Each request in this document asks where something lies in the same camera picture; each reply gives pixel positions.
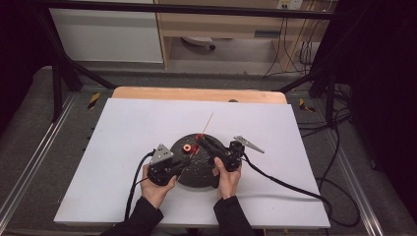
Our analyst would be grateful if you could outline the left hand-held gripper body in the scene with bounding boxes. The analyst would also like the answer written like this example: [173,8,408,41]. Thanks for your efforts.
[147,144,185,187]

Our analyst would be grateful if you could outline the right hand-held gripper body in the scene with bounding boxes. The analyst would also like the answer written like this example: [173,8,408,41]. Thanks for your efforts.
[212,135,266,173]

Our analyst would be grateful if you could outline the round black plate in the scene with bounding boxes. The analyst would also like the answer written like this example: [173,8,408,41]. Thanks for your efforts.
[169,133,224,189]

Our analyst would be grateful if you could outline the thin wooden skewer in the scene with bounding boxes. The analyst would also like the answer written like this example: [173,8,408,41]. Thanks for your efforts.
[176,110,215,182]

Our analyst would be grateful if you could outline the person's left hand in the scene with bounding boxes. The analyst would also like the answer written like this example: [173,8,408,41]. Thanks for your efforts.
[140,163,178,210]

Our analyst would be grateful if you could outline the person's right hand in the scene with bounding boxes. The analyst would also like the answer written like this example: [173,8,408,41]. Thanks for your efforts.
[211,156,243,201]

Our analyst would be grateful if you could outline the white table board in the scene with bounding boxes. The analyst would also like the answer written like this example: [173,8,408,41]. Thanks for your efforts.
[53,97,331,229]

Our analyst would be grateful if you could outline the wooden table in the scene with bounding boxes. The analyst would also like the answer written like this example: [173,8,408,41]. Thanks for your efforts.
[111,86,288,105]

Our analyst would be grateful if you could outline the yellow black tape mark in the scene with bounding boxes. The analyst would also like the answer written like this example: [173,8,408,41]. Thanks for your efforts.
[298,97,317,113]

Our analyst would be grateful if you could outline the white power strip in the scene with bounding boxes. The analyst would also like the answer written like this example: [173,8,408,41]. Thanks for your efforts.
[181,35,217,51]

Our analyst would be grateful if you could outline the light wooden desk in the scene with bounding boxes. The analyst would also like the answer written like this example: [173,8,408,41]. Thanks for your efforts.
[153,0,332,72]

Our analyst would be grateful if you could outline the white cabinet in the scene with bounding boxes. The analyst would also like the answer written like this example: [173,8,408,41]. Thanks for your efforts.
[48,0,164,64]

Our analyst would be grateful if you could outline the black curtain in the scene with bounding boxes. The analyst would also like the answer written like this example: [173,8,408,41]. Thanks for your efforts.
[0,0,53,132]
[324,0,417,224]

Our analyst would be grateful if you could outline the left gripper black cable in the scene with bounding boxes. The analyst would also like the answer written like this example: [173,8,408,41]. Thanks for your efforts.
[124,150,155,221]

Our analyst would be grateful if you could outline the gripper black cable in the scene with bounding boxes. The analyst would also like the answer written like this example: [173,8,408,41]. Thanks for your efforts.
[124,150,155,221]
[241,152,362,228]

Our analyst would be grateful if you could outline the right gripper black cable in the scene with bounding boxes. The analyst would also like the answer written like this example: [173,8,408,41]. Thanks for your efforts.
[241,152,362,228]

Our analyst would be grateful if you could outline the black floor cables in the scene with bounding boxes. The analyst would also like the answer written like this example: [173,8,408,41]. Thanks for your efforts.
[295,82,353,140]

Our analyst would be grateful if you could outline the aluminium floor rail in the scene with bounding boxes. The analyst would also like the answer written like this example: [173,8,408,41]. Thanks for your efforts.
[326,129,386,236]
[0,92,78,225]

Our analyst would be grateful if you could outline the hanging black cables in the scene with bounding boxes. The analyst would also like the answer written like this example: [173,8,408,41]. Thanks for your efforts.
[263,14,318,79]

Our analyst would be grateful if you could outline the black metal frame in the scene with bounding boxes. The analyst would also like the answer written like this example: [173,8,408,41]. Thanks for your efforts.
[30,0,348,124]

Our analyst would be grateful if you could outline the white wall socket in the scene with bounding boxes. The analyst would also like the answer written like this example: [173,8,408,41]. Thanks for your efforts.
[275,0,305,11]

